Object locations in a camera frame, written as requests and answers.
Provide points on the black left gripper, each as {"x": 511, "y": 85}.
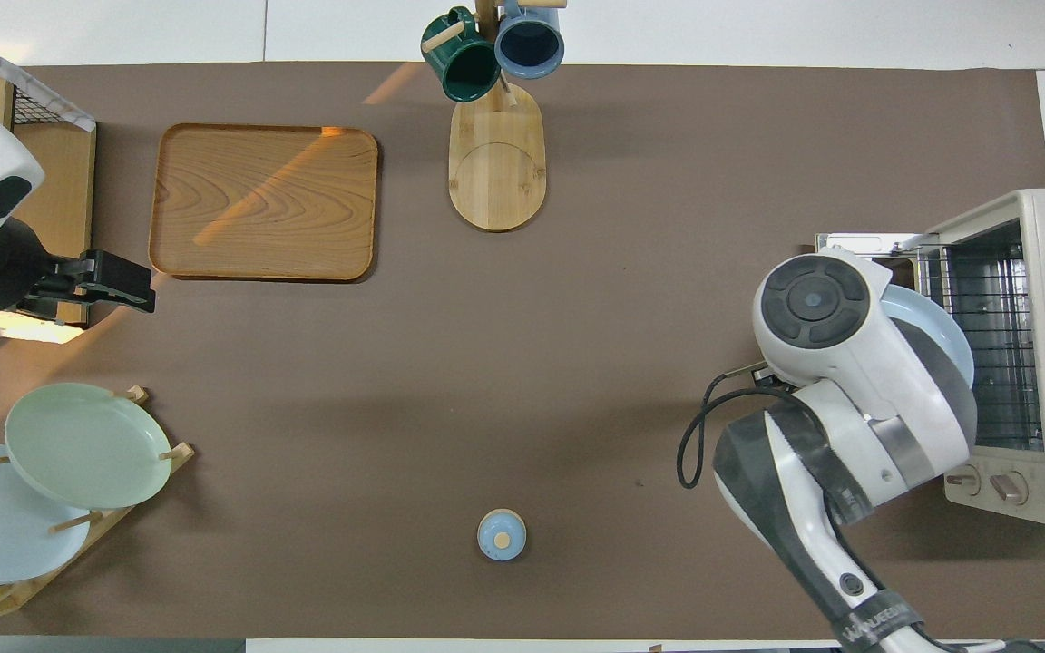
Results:
{"x": 114, "y": 281}

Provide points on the light blue plate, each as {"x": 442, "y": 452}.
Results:
{"x": 935, "y": 331}

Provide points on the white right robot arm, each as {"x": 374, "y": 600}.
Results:
{"x": 849, "y": 363}

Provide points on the pale green plate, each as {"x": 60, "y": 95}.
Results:
{"x": 87, "y": 444}

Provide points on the square wooden tray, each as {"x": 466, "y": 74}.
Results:
{"x": 264, "y": 199}

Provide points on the wooden plate rack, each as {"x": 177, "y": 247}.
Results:
{"x": 123, "y": 508}

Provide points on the brown table mat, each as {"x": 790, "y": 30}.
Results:
{"x": 486, "y": 363}

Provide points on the wooden mug tree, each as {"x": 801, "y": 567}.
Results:
{"x": 497, "y": 172}

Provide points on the dark green mug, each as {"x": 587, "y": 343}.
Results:
{"x": 463, "y": 63}

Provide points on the blue mug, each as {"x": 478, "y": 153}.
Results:
{"x": 530, "y": 45}

